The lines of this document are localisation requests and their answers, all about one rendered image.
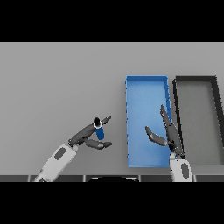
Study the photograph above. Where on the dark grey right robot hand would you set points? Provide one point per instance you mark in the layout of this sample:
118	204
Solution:
173	134

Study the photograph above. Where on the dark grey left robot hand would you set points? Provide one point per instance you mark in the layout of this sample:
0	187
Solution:
83	135

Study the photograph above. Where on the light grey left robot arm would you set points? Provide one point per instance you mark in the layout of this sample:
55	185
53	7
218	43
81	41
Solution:
57	162

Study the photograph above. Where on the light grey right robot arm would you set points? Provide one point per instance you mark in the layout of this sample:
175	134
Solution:
181	169

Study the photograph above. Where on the blue bin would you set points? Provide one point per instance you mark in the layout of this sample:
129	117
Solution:
148	120

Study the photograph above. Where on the dark grey bin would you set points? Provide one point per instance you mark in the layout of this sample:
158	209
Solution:
199	119

